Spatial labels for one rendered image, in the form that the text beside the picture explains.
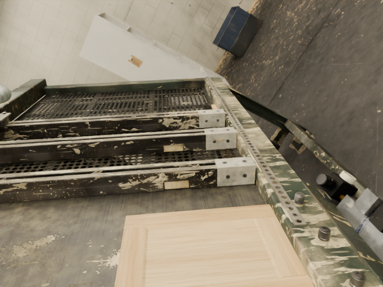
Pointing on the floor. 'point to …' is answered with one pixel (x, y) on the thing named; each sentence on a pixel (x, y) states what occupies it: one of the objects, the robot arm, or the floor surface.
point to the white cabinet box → (137, 53)
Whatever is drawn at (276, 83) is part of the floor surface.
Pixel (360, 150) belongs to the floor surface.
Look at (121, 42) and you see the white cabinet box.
